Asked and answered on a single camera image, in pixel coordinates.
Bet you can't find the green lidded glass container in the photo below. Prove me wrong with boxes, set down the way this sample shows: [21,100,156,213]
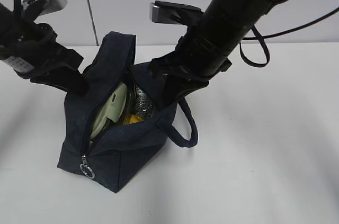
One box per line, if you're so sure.
[90,83,128,139]

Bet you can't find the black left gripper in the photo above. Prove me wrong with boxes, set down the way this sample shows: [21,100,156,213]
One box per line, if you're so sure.
[15,22,89,96]

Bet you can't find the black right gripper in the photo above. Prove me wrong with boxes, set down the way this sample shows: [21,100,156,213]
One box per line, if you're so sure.
[149,30,232,108]

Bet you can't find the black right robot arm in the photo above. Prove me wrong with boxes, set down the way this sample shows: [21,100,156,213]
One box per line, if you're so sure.
[150,0,288,104]

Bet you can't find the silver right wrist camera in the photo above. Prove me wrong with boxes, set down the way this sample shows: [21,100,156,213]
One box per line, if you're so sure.
[149,0,204,26]

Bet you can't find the navy blue lunch bag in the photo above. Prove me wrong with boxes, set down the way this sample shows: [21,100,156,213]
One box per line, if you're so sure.
[58,31,198,192]

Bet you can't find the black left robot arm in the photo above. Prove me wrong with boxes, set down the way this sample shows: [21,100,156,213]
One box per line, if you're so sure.
[1,0,89,96]

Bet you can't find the yellow toy pear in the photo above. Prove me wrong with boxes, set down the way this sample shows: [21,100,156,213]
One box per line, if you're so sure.
[122,114,143,125]

